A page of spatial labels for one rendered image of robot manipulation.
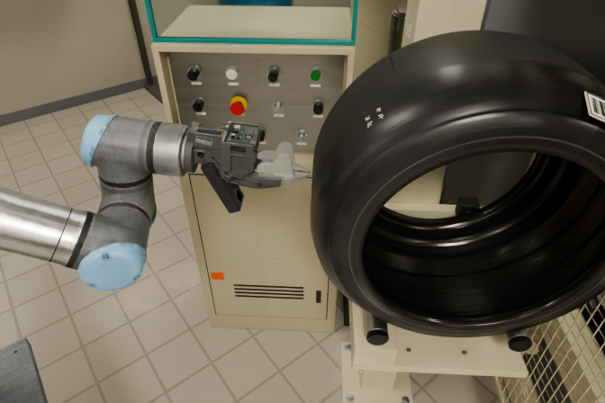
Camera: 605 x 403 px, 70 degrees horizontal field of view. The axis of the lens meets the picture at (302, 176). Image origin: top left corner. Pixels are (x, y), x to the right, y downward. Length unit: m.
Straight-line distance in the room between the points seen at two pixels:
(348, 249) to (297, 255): 0.93
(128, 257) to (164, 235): 1.82
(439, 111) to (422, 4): 0.36
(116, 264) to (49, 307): 1.69
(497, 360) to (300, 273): 0.85
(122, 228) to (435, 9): 0.69
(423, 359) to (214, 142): 0.64
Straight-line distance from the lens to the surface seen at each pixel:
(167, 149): 0.73
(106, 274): 0.73
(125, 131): 0.76
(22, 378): 1.42
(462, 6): 0.94
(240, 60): 1.28
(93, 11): 3.97
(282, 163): 0.72
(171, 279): 2.29
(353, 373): 1.91
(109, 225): 0.73
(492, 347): 1.11
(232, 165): 0.74
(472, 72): 0.64
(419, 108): 0.61
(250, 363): 1.95
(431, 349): 1.06
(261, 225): 1.54
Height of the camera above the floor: 1.67
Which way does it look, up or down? 36 degrees down
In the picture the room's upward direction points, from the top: straight up
